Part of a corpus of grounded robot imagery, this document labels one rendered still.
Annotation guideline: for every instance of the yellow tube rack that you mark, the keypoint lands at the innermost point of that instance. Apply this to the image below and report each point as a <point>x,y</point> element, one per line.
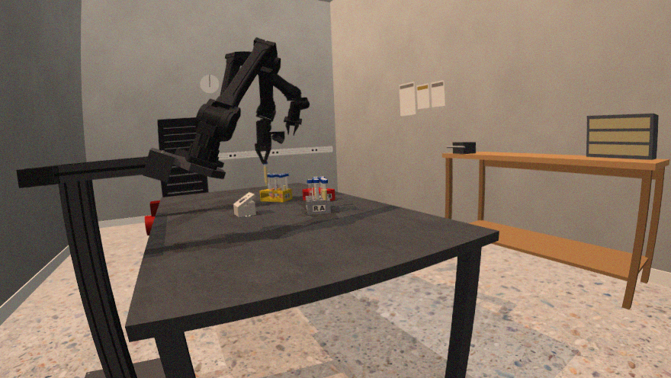
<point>286,195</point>

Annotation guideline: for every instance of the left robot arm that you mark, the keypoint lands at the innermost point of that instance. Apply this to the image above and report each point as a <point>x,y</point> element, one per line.
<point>233,63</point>

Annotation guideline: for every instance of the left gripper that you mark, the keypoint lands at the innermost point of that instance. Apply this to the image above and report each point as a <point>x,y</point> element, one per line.
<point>292,120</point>

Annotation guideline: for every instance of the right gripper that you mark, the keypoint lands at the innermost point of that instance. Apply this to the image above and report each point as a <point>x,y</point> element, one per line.
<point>261,144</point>

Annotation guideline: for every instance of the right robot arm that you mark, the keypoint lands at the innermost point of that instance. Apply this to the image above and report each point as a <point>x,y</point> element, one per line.
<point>215,121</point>

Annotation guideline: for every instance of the grey tube rack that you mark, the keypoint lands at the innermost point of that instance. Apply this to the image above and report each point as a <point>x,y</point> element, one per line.
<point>318,206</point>

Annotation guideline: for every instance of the red lego plate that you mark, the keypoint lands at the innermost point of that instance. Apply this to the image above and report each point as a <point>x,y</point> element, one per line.
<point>330,193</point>

